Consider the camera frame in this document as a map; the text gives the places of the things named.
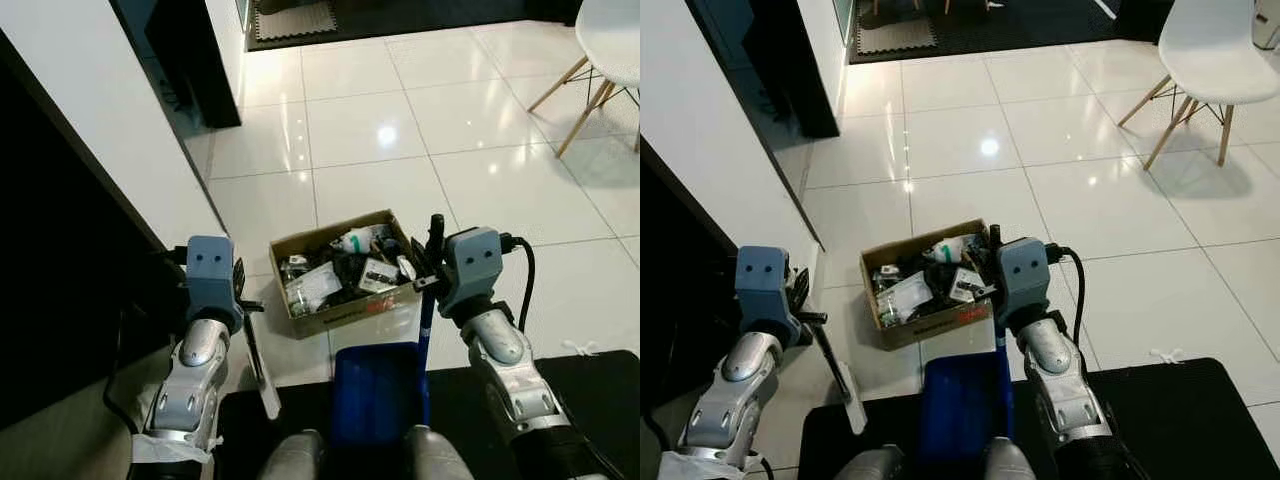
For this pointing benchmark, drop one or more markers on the black cabinet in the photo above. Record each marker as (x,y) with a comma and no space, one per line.
(60,280)
(680,300)

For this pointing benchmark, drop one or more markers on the grey right robot leg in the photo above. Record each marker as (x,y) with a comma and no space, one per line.
(1012,462)
(440,455)

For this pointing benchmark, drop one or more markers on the white bottle with green print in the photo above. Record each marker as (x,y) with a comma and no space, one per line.
(945,249)
(360,240)

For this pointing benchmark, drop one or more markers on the blue plastic dustpan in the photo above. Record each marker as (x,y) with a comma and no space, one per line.
(375,395)
(955,410)

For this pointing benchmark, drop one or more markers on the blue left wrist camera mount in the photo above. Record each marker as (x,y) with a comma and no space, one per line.
(212,280)
(765,295)

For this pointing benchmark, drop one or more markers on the white paper scrap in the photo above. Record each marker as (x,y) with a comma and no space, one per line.
(580,348)
(1167,355)

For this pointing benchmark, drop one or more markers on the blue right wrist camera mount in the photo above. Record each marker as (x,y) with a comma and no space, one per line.
(470,265)
(1022,275)

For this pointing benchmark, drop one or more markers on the large black floor mat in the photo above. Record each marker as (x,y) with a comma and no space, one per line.
(580,410)
(1190,420)

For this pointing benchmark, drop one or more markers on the grey left robot leg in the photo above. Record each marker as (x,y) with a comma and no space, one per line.
(870,465)
(293,458)

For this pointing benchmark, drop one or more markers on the black brush with white bristles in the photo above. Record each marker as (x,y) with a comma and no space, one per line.
(853,405)
(268,395)

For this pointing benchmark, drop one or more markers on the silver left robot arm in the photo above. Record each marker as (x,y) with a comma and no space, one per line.
(190,385)
(730,395)

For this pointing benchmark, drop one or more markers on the grey robot leg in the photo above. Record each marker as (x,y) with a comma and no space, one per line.
(293,458)
(870,465)
(440,455)
(1012,462)

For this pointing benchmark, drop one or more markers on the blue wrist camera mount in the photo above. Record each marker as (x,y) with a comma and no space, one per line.
(1022,275)
(212,280)
(765,295)
(470,265)

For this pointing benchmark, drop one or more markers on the white chair with wooden legs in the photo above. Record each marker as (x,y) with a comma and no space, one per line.
(1215,50)
(610,40)

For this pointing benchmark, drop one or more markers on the dark glossy wall panel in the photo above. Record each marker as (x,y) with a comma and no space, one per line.
(190,60)
(790,70)

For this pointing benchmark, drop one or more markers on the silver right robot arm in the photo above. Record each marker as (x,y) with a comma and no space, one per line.
(1065,390)
(515,385)

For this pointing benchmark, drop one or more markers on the grey textured doormat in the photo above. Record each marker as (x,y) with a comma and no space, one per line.
(895,35)
(295,18)

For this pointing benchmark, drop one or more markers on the black carpet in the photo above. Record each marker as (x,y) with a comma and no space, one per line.
(1030,25)
(440,15)

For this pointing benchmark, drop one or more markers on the brown cardboard box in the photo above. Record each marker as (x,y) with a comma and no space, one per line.
(340,320)
(930,333)

